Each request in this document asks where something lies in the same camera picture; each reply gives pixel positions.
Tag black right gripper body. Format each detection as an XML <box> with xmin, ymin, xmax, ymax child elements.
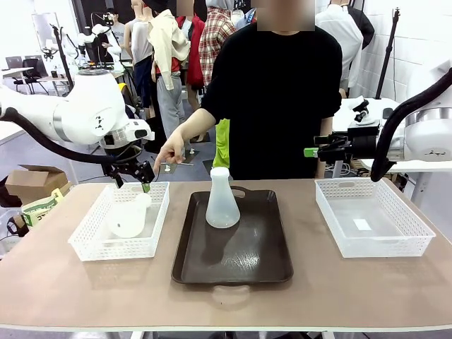
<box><xmin>347</xmin><ymin>126</ymin><xmax>381</xmax><ymax>160</ymax></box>

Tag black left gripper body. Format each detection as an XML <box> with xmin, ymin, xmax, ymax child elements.
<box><xmin>102</xmin><ymin>160</ymin><xmax>156</xmax><ymax>183</ymax></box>

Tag translucent white conical flask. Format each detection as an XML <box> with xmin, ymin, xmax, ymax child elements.
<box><xmin>206</xmin><ymin>167</ymin><xmax>242</xmax><ymax>230</ymax></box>
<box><xmin>107</xmin><ymin>192</ymin><xmax>153</xmax><ymax>239</ymax></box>

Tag person's right forearm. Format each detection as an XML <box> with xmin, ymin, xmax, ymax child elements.
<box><xmin>176</xmin><ymin>107</ymin><xmax>218</xmax><ymax>141</ymax></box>

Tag person's left forearm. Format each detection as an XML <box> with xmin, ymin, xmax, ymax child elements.
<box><xmin>315</xmin><ymin>116</ymin><xmax>335</xmax><ymax>179</ymax></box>

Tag person's right hand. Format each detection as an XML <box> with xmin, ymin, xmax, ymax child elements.
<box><xmin>154</xmin><ymin>132</ymin><xmax>186</xmax><ymax>174</ymax></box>

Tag black white desk device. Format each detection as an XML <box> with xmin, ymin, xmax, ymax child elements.
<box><xmin>352</xmin><ymin>99</ymin><xmax>378</xmax><ymax>126</ymax></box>

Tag person in black sweater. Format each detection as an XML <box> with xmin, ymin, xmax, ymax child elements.
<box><xmin>200</xmin><ymin>0</ymin><xmax>343</xmax><ymax>180</ymax></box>

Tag white perforated plastic basket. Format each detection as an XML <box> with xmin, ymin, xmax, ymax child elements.
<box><xmin>314</xmin><ymin>177</ymin><xmax>437</xmax><ymax>258</ymax></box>
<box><xmin>67</xmin><ymin>182</ymin><xmax>170</xmax><ymax>262</ymax></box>

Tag brown cardboard box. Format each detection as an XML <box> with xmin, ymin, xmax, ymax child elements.
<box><xmin>4</xmin><ymin>164</ymin><xmax>73</xmax><ymax>206</ymax></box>

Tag green printed white carton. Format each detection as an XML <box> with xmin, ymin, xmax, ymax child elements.
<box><xmin>20</xmin><ymin>189</ymin><xmax>65</xmax><ymax>227</ymax></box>

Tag lime green cloth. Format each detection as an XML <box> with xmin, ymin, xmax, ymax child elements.
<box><xmin>212</xmin><ymin>119</ymin><xmax>232</xmax><ymax>169</ymax></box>

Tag black tripod stand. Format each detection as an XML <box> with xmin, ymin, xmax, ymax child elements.
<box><xmin>49</xmin><ymin>23</ymin><xmax>76</xmax><ymax>93</ymax></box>
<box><xmin>374</xmin><ymin>6</ymin><xmax>403</xmax><ymax>100</ymax></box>

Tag mannequin beige jacket grey trousers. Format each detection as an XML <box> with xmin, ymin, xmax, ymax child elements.
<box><xmin>147</xmin><ymin>0</ymin><xmax>194</xmax><ymax>142</ymax></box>

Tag mannequin white shirt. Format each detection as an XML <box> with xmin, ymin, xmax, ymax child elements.
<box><xmin>314</xmin><ymin>0</ymin><xmax>364</xmax><ymax>100</ymax></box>

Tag black hanging garment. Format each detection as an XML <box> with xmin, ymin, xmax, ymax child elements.
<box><xmin>347</xmin><ymin>5</ymin><xmax>376</xmax><ymax>50</ymax></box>

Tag white background table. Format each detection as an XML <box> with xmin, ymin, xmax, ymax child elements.
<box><xmin>0</xmin><ymin>121</ymin><xmax>26</xmax><ymax>146</ymax></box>

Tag mannequin white tank top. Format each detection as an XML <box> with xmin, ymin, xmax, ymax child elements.
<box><xmin>124</xmin><ymin>0</ymin><xmax>157</xmax><ymax>121</ymax></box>

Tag mannequin red jacket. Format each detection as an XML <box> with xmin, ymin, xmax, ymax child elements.
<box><xmin>175</xmin><ymin>13</ymin><xmax>208</xmax><ymax>114</ymax></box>

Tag background person white shirt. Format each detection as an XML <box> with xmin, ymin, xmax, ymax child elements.
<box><xmin>102</xmin><ymin>12</ymin><xmax>127</xmax><ymax>64</ymax></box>

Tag black office chair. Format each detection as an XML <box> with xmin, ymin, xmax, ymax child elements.
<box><xmin>12</xmin><ymin>57</ymin><xmax>49</xmax><ymax>95</ymax></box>

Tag mannequin plaid shirt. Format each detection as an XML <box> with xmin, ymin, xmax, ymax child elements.
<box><xmin>198</xmin><ymin>6</ymin><xmax>238</xmax><ymax>88</ymax></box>

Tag left wrist camera housing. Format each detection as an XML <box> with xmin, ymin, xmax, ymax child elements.
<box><xmin>126</xmin><ymin>119</ymin><xmax>156</xmax><ymax>143</ymax></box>

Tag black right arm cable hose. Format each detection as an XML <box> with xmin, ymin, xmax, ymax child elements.
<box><xmin>369</xmin><ymin>69</ymin><xmax>452</xmax><ymax>183</ymax></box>

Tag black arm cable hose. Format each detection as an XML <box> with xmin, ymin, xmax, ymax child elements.
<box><xmin>0</xmin><ymin>107</ymin><xmax>143</xmax><ymax>167</ymax></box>
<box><xmin>369</xmin><ymin>69</ymin><xmax>452</xmax><ymax>183</ymax></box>

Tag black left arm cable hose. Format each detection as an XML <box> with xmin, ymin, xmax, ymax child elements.
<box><xmin>0</xmin><ymin>107</ymin><xmax>143</xmax><ymax>167</ymax></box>

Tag dark brown handled tray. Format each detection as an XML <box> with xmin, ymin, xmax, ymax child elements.
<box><xmin>171</xmin><ymin>186</ymin><xmax>295</xmax><ymax>286</ymax></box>

